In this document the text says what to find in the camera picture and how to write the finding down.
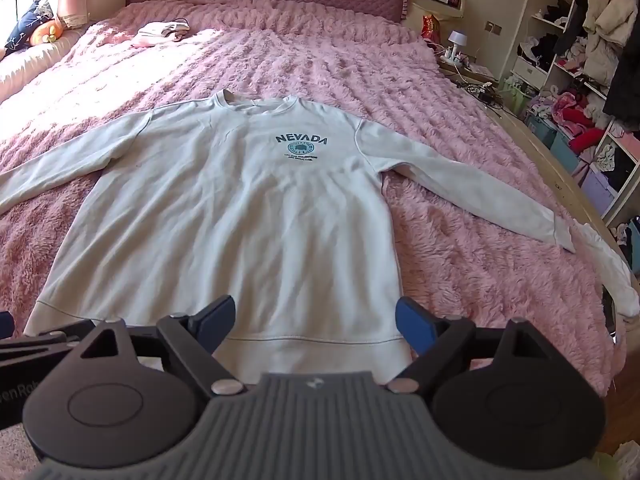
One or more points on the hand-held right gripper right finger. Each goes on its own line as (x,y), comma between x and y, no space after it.
(415,325)

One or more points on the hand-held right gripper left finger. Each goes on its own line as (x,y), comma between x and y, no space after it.
(219,321)

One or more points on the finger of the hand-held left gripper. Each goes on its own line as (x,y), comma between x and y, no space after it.
(35,346)

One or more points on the white printed sweatshirt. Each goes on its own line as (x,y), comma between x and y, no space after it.
(225,210)

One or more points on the pile of red pink clothes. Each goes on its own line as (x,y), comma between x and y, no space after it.
(580,122)

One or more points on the folded pink white clothes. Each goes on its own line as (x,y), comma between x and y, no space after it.
(160,32)

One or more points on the pink fluffy blanket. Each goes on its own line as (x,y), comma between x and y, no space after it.
(450,200)

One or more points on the white garment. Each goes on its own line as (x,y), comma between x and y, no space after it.
(607,265)

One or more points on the purple storage box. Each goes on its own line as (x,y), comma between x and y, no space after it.
(597,190)

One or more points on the blue storage box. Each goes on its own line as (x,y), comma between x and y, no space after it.
(567,152)

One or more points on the teal storage box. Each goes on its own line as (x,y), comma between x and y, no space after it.
(541,127)

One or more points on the green storage bin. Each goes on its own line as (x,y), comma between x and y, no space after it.
(515,97)

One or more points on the white power strip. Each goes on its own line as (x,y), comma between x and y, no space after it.
(457,59)

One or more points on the small white table lamp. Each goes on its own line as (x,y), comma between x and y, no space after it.
(456,40)

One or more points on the white shelving unit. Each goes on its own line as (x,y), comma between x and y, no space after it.
(547,67)

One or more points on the red snack bag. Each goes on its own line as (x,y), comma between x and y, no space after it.
(431,29)

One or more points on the orange plush toy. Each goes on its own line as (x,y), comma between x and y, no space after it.
(46,32)

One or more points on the dark blue patterned pillow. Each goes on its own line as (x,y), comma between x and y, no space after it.
(24,27)

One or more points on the black hanging coat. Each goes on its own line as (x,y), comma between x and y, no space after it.
(625,85)

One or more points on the beige hanging jacket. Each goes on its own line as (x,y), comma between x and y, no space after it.
(607,25)

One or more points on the wooden bed frame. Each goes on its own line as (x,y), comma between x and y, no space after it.
(562,187)

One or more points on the wall socket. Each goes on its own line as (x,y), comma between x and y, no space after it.
(494,28)

